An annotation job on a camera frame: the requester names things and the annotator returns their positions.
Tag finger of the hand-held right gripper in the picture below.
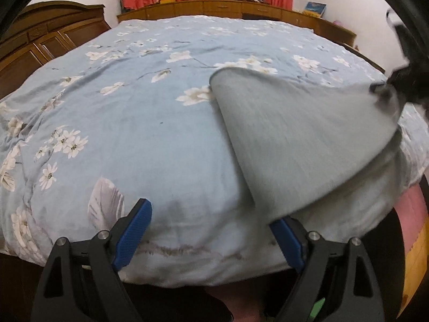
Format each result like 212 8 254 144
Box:
369 67 419 103

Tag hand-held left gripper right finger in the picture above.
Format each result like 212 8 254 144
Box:
269 216 386 322

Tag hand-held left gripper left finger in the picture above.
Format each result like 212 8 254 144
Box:
30 199 153 322

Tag grey pants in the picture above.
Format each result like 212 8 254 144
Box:
209 67 404 224

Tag person's leg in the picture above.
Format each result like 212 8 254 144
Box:
204 275 295 322

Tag blue floral bed cover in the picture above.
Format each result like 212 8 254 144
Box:
0 15 429 289

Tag pink mat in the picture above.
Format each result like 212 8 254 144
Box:
394 184 429 245

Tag long wooden cabinet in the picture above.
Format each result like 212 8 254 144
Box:
117 0 357 46

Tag brown wooden wardrobe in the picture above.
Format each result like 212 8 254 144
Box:
0 1 111 99

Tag dark wooden bed frame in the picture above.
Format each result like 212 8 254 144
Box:
343 42 386 72

